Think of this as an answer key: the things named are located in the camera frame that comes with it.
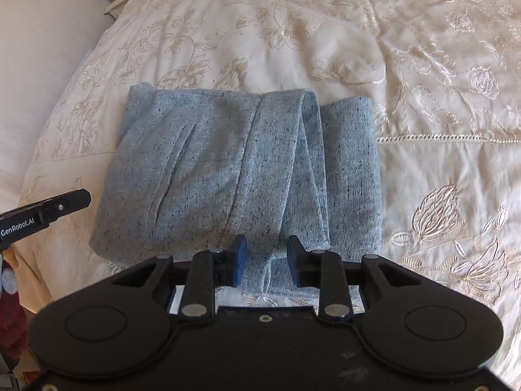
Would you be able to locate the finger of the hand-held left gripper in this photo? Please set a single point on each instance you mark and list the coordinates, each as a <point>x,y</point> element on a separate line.
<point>69,203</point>

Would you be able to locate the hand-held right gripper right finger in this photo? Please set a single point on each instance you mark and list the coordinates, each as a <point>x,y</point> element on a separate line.
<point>294,264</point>

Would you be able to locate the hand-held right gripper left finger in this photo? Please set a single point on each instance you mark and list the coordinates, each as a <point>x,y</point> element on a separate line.
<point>240,258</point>

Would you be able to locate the grey speckled pants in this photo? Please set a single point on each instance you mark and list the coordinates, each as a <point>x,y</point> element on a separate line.
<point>228,171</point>

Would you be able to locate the light blue patterned cloth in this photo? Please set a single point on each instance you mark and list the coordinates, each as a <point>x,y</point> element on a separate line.
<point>7,277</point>

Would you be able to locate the dark red cloth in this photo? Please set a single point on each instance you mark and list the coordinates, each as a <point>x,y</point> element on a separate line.
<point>12,326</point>

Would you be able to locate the white nightstand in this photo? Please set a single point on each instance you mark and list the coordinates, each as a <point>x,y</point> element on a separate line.
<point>119,6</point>

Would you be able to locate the cream embroidered bedspread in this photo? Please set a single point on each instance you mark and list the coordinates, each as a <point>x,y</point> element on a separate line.
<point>407,89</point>

